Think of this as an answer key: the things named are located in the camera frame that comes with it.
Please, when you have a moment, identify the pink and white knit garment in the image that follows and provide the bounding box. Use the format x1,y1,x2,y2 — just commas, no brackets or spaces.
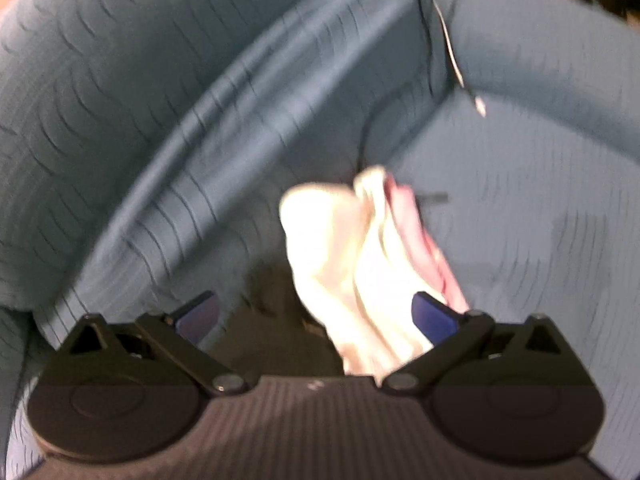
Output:
279,166,469,380

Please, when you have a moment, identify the white charging cable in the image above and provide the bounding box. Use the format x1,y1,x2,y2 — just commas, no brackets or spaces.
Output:
414,0,488,120

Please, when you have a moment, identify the blue quilted sofa seat cover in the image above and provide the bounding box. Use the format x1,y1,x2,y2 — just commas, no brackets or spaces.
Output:
24,88,639,479

